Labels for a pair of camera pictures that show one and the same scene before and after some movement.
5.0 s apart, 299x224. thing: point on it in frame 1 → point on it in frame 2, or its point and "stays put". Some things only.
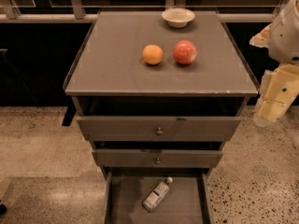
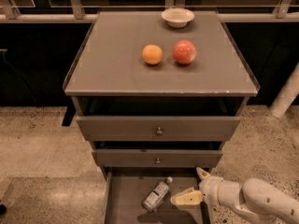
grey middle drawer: x=158 y=158 stays put
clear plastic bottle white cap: x=157 y=194 stays put
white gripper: x=286 y=37 → x=209 y=189
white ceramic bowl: x=177 y=17 stays put
